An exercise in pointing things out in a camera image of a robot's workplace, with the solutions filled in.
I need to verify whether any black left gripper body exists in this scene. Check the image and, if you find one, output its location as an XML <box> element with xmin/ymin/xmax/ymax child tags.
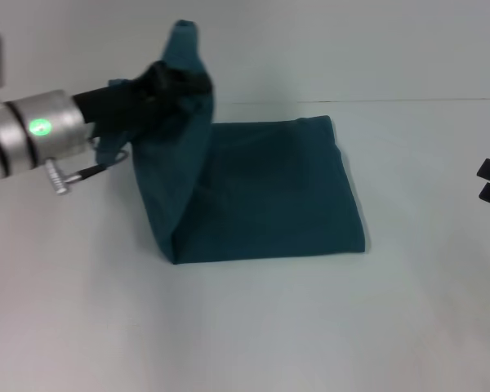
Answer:
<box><xmin>71</xmin><ymin>60</ymin><xmax>185</xmax><ymax>135</ymax></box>

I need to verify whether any teal blue t-shirt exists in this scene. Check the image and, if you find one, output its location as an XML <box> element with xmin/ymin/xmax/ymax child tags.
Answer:
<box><xmin>96</xmin><ymin>19</ymin><xmax>368</xmax><ymax>265</ymax></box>

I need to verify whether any dark red-brown cable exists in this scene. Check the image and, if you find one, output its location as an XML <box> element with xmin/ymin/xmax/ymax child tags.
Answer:
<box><xmin>67</xmin><ymin>149</ymin><xmax>131</xmax><ymax>184</ymax></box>

